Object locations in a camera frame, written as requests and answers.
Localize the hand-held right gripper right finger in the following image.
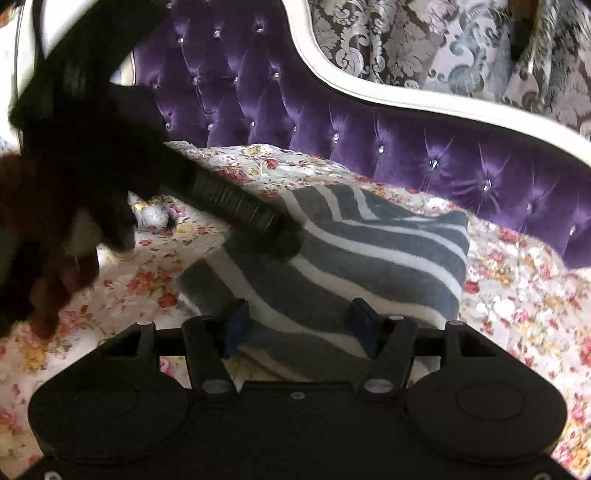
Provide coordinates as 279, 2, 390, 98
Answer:
347, 298, 499, 398

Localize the damask patterned curtain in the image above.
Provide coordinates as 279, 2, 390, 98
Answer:
307, 0, 591, 139

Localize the person's left hand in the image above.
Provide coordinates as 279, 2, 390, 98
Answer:
0, 152, 100, 340

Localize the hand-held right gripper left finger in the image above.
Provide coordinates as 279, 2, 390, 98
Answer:
97, 299, 252, 398

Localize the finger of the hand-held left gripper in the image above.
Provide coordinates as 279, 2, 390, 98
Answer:
257, 213, 306, 261

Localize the purple tufted headboard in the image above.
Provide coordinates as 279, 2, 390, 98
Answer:
111, 0, 591, 271

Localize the floral bedsheet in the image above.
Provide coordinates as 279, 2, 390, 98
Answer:
0, 141, 591, 478

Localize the grey white striped garment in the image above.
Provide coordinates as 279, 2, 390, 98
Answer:
178, 184, 471, 384

